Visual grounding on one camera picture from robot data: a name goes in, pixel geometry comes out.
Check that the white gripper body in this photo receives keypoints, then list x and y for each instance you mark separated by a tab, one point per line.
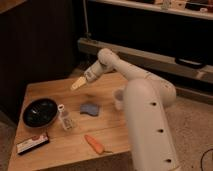
95	71

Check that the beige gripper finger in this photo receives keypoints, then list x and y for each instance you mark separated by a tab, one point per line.
78	83

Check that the small clear bottle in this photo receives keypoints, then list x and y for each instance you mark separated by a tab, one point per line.
65	118

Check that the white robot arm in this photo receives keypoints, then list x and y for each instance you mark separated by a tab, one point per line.
145	98

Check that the blue sponge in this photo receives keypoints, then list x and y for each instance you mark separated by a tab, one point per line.
89	109

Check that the vertical metal pole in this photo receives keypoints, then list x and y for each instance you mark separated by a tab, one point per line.
87	32

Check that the wooden table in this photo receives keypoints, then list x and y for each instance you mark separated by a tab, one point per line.
68	147

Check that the black bowl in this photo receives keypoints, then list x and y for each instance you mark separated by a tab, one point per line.
40	113

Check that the long grey case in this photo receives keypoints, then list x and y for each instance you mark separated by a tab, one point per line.
148	60

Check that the orange carrot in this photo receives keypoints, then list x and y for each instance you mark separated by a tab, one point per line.
95	145

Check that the black and white box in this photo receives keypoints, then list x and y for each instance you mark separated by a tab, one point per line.
32	143

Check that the black handle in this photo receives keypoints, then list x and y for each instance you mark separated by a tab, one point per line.
190	64

